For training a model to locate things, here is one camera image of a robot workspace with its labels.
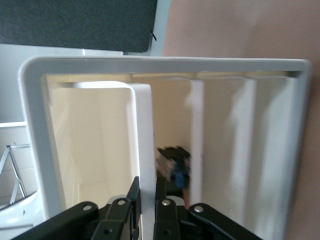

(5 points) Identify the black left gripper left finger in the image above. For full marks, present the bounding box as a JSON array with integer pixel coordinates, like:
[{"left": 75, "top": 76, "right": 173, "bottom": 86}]
[{"left": 14, "top": 176, "right": 142, "bottom": 240}]

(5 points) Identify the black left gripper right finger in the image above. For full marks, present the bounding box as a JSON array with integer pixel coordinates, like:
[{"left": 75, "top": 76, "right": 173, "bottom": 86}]
[{"left": 152, "top": 178, "right": 263, "bottom": 240}]

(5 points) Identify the white drawer cabinet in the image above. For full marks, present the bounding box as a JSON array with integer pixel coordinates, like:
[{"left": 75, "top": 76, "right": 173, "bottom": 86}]
[{"left": 18, "top": 56, "right": 313, "bottom": 240}]

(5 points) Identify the black red electronic component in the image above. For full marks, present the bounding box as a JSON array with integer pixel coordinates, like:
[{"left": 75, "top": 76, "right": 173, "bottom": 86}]
[{"left": 156, "top": 146, "right": 177, "bottom": 181}]

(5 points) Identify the silver metal frame stand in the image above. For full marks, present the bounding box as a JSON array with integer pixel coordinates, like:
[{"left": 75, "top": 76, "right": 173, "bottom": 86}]
[{"left": 0, "top": 143, "right": 32, "bottom": 206}]

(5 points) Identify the dark grey wall panel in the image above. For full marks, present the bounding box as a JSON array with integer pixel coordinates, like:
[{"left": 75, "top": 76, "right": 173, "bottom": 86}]
[{"left": 0, "top": 0, "right": 159, "bottom": 54}]

